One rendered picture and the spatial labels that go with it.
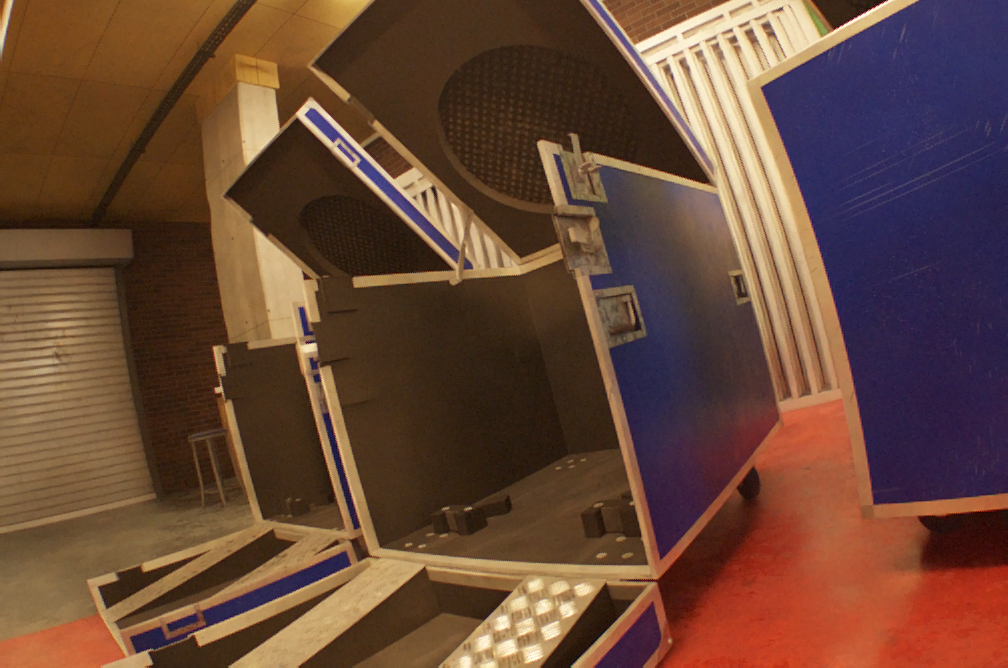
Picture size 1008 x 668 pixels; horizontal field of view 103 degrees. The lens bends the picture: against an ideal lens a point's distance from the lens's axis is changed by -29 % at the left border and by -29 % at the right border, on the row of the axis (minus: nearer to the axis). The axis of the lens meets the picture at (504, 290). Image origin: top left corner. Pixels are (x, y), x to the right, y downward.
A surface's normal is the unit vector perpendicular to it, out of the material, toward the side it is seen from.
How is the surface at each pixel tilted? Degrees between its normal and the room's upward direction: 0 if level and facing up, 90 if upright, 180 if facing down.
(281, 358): 90
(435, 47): 138
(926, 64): 90
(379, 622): 90
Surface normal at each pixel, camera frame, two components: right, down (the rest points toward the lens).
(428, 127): -0.24, 0.76
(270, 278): 0.78, -0.28
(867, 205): -0.81, 0.14
